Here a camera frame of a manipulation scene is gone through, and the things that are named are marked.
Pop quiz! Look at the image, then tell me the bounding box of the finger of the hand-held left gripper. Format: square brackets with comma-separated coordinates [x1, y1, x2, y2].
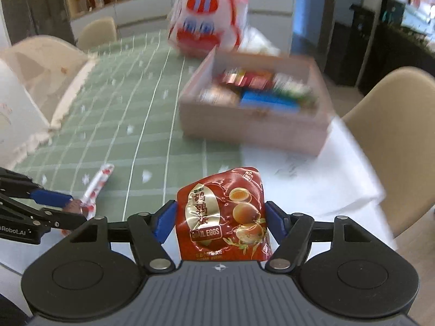
[0, 193, 89, 230]
[0, 167, 73, 208]

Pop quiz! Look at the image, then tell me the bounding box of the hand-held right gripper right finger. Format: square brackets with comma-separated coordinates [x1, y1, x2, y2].
[265, 200, 371, 271]

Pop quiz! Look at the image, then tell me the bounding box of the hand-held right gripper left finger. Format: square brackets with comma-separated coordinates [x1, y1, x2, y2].
[70, 200, 178, 271]

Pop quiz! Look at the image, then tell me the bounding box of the red white candy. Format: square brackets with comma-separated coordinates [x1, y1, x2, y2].
[61, 164, 115, 237]

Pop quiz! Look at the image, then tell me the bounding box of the red quail egg packet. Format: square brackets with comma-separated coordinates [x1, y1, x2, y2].
[176, 166, 274, 263]

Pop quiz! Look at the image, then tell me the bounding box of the pink cardboard box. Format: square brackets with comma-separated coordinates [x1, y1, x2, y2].
[178, 46, 335, 157]

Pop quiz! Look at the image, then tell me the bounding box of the blue snack packet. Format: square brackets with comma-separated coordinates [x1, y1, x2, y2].
[240, 89, 301, 113]

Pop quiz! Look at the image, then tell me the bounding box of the small green clear snack packet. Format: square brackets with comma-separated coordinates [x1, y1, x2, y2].
[272, 74, 318, 106]

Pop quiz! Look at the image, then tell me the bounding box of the bread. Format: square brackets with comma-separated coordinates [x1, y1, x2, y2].
[199, 86, 241, 107]

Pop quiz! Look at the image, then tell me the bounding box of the red gold spicy snack packet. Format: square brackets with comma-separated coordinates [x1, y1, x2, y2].
[217, 69, 276, 89]

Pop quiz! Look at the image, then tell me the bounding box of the green checked tablecloth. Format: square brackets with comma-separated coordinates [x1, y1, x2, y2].
[14, 29, 245, 218]

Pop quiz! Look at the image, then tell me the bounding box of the beige chair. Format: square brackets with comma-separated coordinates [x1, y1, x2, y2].
[341, 66, 435, 239]
[77, 17, 118, 52]

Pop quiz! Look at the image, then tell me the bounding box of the black tower appliance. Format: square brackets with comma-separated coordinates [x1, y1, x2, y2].
[334, 4, 376, 86]

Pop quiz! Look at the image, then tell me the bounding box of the rabbit face plastic bag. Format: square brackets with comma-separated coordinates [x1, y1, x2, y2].
[166, 0, 249, 58]

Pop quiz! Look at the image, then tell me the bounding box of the white sideboard cabinet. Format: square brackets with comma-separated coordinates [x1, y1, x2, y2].
[70, 0, 294, 39]

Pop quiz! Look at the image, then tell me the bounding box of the black fish tank cabinet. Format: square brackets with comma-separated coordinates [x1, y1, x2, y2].
[359, 0, 435, 96]

